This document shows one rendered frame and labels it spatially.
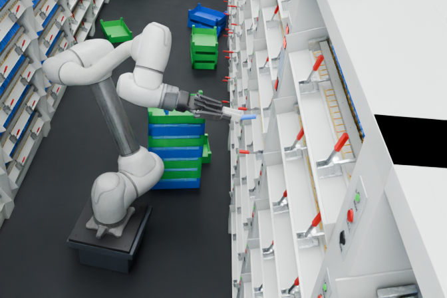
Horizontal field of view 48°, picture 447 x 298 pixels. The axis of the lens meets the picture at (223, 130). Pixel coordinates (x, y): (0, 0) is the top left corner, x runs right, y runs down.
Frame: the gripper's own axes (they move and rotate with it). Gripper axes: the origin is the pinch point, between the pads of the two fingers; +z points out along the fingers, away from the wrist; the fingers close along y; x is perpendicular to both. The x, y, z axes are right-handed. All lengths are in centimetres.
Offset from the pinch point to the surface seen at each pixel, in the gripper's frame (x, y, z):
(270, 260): 7, -56, 14
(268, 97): -11.6, -1.1, 9.8
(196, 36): 89, 228, 0
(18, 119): 89, 73, -93
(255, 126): 7.7, 7.7, 12.5
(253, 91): 7.7, 32.1, 12.4
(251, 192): 24.0, -11.9, 15.5
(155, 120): 59, 63, -22
